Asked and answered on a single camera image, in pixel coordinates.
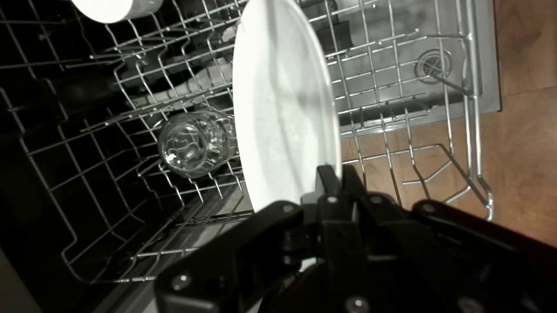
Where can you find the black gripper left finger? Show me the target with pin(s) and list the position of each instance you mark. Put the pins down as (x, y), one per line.
(244, 262)

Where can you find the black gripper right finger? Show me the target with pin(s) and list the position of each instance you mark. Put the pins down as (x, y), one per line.
(452, 262)

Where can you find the white ceramic plate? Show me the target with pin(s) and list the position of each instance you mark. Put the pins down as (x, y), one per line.
(284, 105)

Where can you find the clear drinking glass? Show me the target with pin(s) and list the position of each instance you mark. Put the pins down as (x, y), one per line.
(193, 145)

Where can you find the white ceramic mug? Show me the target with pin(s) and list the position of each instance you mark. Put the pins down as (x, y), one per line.
(104, 10)

